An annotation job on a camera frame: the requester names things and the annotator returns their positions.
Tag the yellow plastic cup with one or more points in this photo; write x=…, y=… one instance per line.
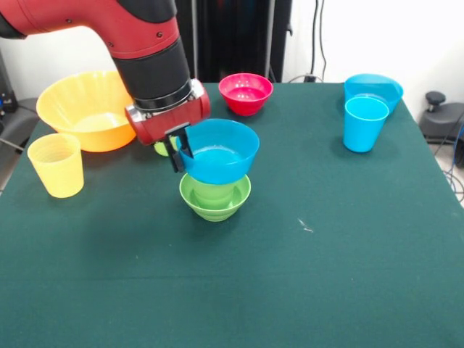
x=54, y=170

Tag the dark green tablecloth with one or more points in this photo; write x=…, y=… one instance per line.
x=232, y=282

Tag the green plastic bowl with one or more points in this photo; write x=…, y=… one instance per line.
x=217, y=214

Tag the grey floor stand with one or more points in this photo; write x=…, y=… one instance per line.
x=18, y=123

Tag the light green plastic cup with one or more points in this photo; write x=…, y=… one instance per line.
x=161, y=149

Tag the black equipment box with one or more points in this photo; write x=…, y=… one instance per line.
x=5, y=90

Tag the large orange plastic bowl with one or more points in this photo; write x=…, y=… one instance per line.
x=72, y=108

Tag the black knobbed floor stand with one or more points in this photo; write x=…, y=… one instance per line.
x=438, y=119

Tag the blue plastic cup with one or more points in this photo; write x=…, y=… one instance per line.
x=362, y=130

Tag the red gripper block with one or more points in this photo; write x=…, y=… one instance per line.
x=174, y=121

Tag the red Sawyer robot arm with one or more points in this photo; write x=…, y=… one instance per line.
x=145, y=54

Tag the blue plastic bowl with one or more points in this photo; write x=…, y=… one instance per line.
x=373, y=85
x=221, y=165

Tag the pink plastic bowl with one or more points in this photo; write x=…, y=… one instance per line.
x=246, y=98

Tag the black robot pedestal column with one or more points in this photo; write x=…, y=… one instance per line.
x=235, y=36

